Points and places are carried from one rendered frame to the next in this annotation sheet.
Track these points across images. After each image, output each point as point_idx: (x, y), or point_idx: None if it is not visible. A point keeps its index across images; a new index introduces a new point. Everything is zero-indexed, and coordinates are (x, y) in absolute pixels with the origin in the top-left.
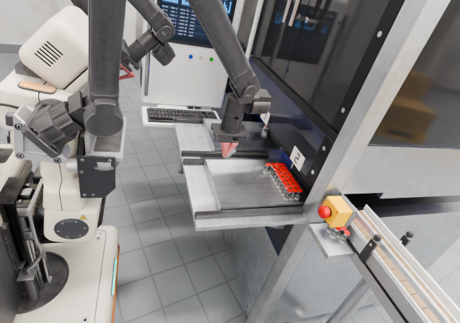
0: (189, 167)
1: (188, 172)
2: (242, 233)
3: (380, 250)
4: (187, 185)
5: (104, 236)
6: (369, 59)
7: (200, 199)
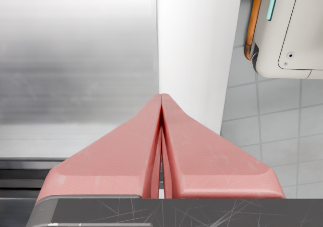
0: None
1: (211, 117)
2: None
3: None
4: (229, 66)
5: (281, 57)
6: None
7: (204, 2)
